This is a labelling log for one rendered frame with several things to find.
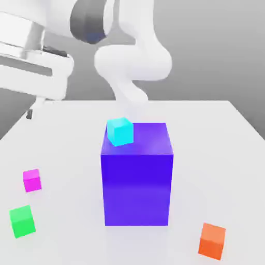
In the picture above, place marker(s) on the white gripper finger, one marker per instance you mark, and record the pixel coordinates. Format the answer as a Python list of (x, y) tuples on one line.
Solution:
[(38, 102)]

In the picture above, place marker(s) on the large purple box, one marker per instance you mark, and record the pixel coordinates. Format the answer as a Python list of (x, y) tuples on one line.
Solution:
[(136, 186)]

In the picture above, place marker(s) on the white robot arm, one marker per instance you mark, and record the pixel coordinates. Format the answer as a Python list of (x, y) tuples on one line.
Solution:
[(145, 62)]

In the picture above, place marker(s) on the small orange cube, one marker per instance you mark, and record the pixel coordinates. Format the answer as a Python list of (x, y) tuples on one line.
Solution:
[(211, 242)]

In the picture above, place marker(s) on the small magenta cube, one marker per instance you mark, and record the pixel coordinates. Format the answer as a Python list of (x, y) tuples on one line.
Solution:
[(32, 182)]

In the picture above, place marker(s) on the small green cube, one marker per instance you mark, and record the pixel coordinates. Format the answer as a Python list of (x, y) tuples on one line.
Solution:
[(22, 223)]

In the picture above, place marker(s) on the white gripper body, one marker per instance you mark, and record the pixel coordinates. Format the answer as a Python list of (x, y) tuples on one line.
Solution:
[(60, 82)]

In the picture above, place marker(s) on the small cyan cube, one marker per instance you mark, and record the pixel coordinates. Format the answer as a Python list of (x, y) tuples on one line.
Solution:
[(122, 132)]

